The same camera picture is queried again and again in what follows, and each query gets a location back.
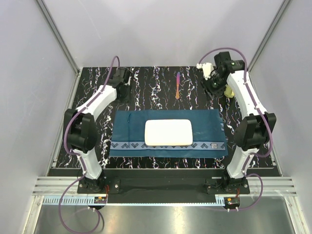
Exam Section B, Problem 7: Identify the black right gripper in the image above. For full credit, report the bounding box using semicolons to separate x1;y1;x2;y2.
199;73;227;102

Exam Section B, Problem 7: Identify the yellow mug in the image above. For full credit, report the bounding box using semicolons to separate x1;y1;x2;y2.
224;85;234;98

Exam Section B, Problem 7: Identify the blue small fork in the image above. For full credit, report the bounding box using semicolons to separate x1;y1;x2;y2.
127;113;132;148

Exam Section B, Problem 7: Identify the blue patterned cloth placemat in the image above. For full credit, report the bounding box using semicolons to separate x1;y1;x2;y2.
109;109;228;158

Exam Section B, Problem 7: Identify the white rectangular plate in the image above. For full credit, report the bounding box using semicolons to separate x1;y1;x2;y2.
144;119;193;146

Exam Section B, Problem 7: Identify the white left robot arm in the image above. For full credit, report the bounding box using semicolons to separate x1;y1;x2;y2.
63;68;131;193

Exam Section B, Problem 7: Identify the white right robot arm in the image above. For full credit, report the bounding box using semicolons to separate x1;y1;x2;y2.
196;47;276;195

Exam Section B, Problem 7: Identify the pink orange knife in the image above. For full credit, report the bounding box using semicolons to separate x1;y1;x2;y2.
175;72;180;100

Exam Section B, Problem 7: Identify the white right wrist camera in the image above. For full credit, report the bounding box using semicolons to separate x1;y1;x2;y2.
196;62;214;80

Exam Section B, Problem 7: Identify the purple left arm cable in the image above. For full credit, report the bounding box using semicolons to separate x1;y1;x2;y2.
59;56;120;232

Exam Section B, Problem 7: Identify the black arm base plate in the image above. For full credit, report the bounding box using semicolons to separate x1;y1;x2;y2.
78;169;250;195

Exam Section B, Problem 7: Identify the left aluminium frame post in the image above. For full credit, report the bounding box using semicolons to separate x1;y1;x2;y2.
34;0;82;74

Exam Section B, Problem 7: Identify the aluminium frame post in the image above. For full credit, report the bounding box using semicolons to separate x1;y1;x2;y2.
248;0;292;71
34;0;82;74

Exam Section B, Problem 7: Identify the right aluminium frame post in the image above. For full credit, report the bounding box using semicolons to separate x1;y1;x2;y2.
248;0;292;71

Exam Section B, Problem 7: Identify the grey cable duct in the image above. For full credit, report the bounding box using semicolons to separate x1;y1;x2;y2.
42;196;242;205

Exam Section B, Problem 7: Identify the aluminium front rail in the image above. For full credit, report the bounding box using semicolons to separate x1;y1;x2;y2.
33;176;297;196

